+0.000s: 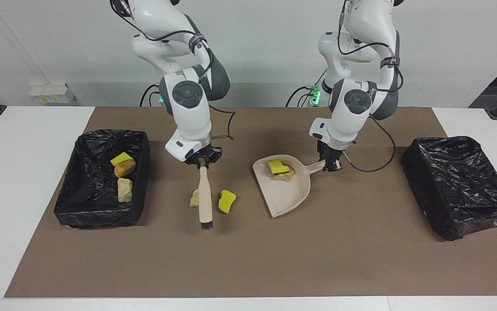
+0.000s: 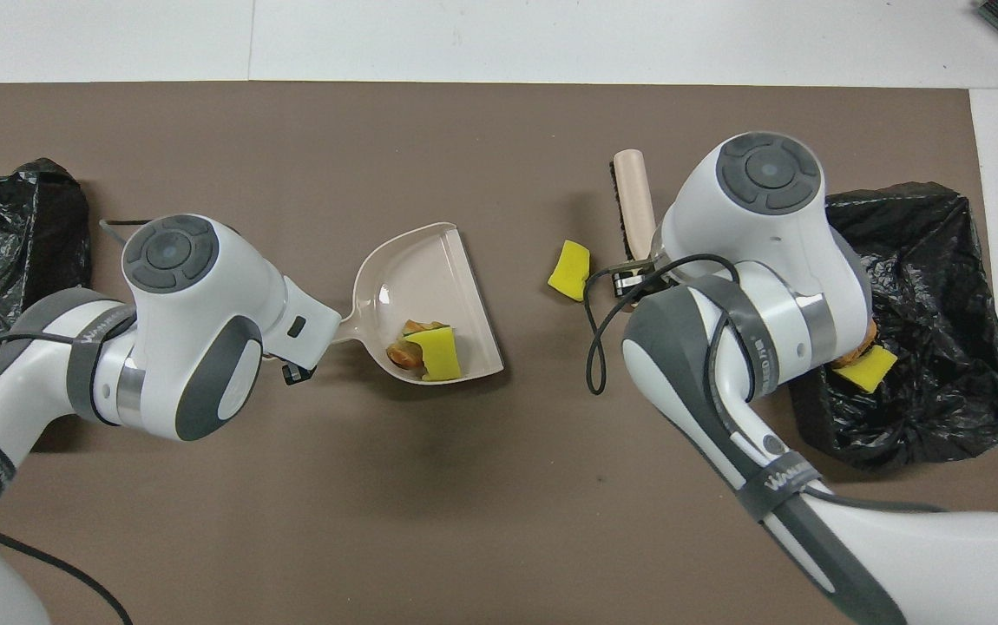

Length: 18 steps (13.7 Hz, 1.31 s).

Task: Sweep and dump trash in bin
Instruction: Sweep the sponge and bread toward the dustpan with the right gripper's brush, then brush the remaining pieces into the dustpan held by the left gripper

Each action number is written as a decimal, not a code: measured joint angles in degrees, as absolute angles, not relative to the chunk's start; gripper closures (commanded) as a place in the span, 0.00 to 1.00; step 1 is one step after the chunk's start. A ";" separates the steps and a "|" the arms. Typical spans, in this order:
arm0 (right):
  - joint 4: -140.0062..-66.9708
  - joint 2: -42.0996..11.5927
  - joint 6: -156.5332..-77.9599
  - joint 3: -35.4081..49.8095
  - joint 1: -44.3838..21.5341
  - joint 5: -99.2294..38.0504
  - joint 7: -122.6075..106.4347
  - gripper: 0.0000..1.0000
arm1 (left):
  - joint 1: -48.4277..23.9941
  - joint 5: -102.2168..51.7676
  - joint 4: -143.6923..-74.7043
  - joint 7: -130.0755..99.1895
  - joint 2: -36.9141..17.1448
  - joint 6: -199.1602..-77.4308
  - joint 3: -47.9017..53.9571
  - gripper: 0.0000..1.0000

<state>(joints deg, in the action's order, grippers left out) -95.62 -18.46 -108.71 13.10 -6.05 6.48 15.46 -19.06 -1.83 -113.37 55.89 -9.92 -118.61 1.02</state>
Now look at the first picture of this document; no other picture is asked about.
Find black left base cable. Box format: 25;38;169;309
286;65;329;107

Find brown table mat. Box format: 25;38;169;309
4;107;497;298

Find beige hand brush black bristles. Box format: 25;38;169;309
198;165;214;229

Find bin lined with black bag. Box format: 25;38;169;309
401;136;497;241
54;129;151;228

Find beige plastic dustpan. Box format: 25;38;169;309
252;154;327;218

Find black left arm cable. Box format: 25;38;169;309
338;0;398;172

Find notched yellow sponge piece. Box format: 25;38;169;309
267;159;290;175

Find beige layered pastry piece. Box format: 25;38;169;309
117;178;133;203

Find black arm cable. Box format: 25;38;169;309
110;0;237;141
338;0;398;172

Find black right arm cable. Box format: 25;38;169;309
110;0;237;141

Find white wall outlet box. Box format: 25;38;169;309
29;83;75;104

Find brown bread loaf toy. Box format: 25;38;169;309
114;159;137;178

